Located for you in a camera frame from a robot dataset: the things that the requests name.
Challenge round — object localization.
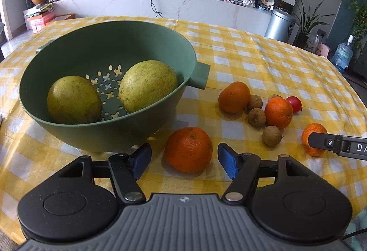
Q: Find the brown kiwi top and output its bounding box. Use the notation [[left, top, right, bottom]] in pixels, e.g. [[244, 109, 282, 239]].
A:
[[247, 94, 263, 111]]

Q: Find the green colander bowl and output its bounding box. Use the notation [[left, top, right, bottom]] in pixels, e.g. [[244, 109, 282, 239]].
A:
[[19, 21, 211, 153]]

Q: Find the yellow-green pear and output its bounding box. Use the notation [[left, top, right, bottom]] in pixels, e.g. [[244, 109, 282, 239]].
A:
[[47, 76, 103, 124], [118, 60, 179, 114]]

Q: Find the pink container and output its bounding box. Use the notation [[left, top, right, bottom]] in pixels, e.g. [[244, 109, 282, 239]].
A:
[[317, 43, 331, 59]]

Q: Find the silver trash bin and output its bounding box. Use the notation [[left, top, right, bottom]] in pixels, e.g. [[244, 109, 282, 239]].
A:
[[264, 9, 296, 44]]

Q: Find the brown kiwi bottom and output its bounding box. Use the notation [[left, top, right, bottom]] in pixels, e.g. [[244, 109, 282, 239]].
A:
[[262, 125, 283, 147]]

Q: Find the large orange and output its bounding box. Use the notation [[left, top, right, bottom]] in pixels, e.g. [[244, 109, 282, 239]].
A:
[[164, 127, 213, 173]]

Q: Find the stack of orange boxes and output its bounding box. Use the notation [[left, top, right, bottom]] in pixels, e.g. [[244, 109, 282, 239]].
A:
[[26, 14, 56, 33]]

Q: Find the red cherry tomato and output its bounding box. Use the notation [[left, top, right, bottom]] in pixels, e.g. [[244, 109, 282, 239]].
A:
[[286, 96, 303, 114]]

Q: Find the potted long-leaf plant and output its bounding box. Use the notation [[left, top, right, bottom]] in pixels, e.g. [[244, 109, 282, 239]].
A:
[[291, 0, 336, 49]]

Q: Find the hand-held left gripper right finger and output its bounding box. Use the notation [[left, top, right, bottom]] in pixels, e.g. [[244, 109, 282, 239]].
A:
[[217, 142, 310, 203]]

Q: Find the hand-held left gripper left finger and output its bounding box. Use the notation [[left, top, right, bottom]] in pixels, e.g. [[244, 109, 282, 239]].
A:
[[59, 143, 152, 203]]

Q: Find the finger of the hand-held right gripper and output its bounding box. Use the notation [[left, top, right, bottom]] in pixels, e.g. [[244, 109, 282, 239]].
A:
[[308, 132, 343, 154]]

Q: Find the yellow checked tablecloth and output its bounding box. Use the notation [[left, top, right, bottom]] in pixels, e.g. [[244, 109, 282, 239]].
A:
[[0, 16, 367, 246]]

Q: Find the blue water bottle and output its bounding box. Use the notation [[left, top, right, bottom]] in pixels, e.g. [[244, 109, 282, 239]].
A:
[[332, 35, 354, 73]]

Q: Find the brown kiwi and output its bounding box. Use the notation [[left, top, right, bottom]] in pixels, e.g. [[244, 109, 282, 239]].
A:
[[248, 108, 267, 127], [247, 94, 263, 111], [262, 125, 283, 147]]

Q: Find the brown kiwi middle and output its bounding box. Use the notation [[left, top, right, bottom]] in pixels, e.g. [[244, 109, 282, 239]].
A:
[[248, 108, 267, 127]]

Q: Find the black power cable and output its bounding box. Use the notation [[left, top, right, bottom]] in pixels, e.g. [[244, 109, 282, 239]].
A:
[[148, 0, 164, 18]]

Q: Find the white marble tv cabinet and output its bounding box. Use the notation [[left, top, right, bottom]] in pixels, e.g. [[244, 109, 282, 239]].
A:
[[53, 0, 287, 37]]

